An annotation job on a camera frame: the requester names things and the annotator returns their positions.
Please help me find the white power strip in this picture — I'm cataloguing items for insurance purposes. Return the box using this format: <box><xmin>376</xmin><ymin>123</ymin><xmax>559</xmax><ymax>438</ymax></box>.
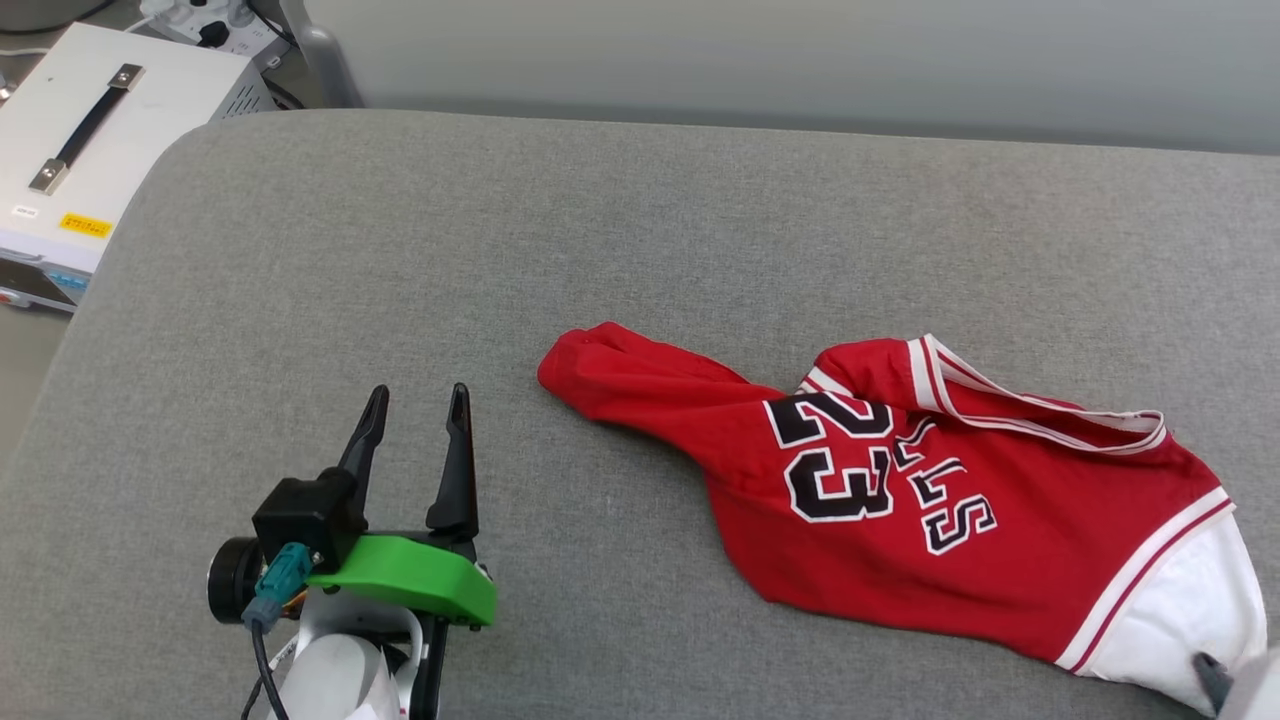
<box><xmin>138</xmin><ymin>0</ymin><xmax>293</xmax><ymax>57</ymax></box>

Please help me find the white equipment box with handle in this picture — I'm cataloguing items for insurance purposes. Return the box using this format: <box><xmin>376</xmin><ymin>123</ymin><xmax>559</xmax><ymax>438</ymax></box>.
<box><xmin>0</xmin><ymin>22</ymin><xmax>280</xmax><ymax>314</ymax></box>

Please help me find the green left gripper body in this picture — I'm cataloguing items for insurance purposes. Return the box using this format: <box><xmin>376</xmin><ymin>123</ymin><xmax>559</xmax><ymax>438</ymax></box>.
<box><xmin>305</xmin><ymin>527</ymin><xmax>498</xmax><ymax>720</ymax></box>

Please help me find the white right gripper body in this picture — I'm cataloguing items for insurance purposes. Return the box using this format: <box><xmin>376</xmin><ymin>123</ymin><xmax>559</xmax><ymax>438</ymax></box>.
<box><xmin>1216</xmin><ymin>644</ymin><xmax>1280</xmax><ymax>720</ymax></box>

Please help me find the black cable with teal connector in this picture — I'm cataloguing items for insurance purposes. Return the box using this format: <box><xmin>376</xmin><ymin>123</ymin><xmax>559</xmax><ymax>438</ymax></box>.
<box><xmin>240</xmin><ymin>543</ymin><xmax>313</xmax><ymax>720</ymax></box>

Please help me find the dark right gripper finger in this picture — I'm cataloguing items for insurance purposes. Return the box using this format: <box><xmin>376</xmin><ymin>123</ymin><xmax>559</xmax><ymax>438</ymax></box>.
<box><xmin>1193</xmin><ymin>652</ymin><xmax>1237</xmax><ymax>717</ymax></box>

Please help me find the grey metal frame leg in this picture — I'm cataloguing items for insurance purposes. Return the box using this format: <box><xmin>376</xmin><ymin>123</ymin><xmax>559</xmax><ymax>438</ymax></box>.
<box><xmin>278</xmin><ymin>0</ymin><xmax>365</xmax><ymax>109</ymax></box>

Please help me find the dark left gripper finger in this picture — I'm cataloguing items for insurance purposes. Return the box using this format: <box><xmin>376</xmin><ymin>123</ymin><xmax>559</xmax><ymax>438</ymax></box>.
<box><xmin>336</xmin><ymin>385</ymin><xmax>391</xmax><ymax>501</ymax></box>
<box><xmin>425</xmin><ymin>382</ymin><xmax>480</xmax><ymax>546</ymax></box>

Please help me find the red basketball jersey number 23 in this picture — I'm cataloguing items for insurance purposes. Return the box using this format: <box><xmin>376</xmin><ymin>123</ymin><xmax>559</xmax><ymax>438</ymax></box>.
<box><xmin>537</xmin><ymin>322</ymin><xmax>1269</xmax><ymax>717</ymax></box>

